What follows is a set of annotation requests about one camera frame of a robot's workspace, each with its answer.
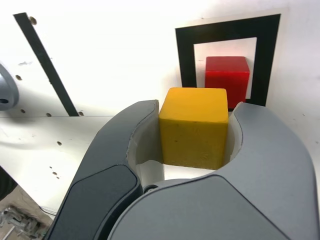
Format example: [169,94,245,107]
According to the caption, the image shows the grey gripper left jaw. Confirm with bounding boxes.
[46,99,166,240]

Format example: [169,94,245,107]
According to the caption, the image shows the black tape strip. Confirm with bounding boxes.
[12,11,80,118]

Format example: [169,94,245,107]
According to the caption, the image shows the yellow cube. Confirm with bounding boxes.
[158,87,229,171]

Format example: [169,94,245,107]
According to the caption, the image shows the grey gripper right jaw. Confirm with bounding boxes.
[106,101,320,240]

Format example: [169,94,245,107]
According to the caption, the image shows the red cube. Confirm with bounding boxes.
[204,56,251,112]

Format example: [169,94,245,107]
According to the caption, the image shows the black tape square outline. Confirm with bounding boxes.
[174,13,281,108]

